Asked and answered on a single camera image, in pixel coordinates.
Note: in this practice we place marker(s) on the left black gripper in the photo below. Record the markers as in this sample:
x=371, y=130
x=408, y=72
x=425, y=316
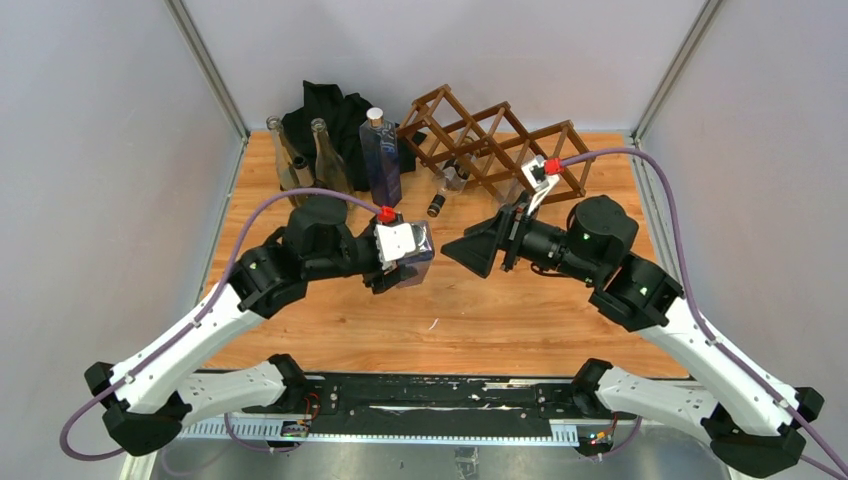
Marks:
x=380, y=279

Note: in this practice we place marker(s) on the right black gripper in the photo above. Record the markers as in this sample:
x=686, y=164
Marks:
x=476, y=249

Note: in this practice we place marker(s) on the clear bottle with dark label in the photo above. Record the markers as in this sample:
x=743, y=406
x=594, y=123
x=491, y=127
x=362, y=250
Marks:
x=330, y=168

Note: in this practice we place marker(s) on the dark green wine bottle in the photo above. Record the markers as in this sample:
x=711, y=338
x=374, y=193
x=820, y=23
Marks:
x=302, y=173

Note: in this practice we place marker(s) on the blue bottle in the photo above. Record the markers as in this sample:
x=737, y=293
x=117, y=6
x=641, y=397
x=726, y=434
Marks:
x=414, y=268
x=381, y=156

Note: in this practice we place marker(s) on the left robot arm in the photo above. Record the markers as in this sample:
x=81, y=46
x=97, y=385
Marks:
x=149, y=398

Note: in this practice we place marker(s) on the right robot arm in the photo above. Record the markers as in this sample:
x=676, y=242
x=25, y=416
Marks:
x=749, y=419

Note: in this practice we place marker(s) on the clear empty bottle in rack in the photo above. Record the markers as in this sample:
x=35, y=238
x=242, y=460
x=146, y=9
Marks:
x=508, y=192

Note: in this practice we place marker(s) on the clear bottle black cap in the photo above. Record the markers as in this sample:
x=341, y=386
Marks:
x=450, y=180

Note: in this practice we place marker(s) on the brown wooden wine rack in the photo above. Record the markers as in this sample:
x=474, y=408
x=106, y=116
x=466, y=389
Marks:
x=491, y=144

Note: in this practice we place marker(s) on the black crumpled cloth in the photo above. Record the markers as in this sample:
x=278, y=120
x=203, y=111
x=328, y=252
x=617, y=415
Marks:
x=344, y=114

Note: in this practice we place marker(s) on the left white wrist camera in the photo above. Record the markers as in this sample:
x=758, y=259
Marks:
x=396, y=242

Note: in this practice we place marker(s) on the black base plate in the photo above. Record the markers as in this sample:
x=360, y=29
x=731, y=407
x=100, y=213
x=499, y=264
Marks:
x=440, y=406

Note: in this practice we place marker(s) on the aluminium frame rail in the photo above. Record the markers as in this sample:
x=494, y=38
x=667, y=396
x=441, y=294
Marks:
x=207, y=395

